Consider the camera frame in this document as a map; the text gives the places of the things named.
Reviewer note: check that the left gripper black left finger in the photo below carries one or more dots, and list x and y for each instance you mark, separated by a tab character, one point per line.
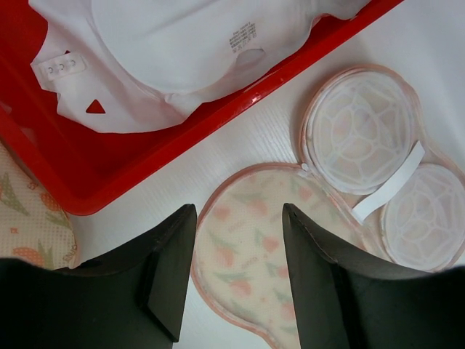
130	297

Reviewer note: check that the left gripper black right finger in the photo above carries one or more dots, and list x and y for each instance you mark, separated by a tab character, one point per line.
345	297

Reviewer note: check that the pink floral laundry bag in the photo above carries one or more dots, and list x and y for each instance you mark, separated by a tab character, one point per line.
34	228
375	180

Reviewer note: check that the red plastic bin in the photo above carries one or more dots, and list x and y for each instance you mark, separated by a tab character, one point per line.
84	170

